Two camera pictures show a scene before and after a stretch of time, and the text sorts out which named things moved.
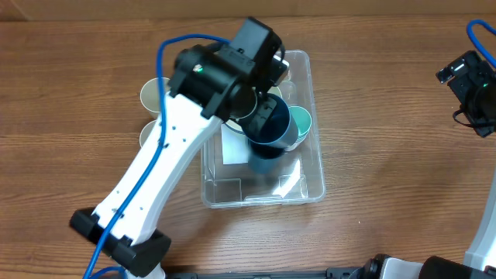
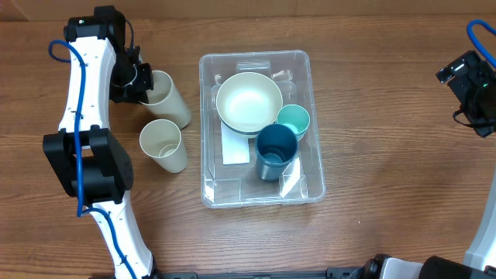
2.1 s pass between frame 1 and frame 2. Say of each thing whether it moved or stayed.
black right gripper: stayed
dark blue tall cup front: moved
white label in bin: stayed
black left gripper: moved
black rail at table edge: stayed
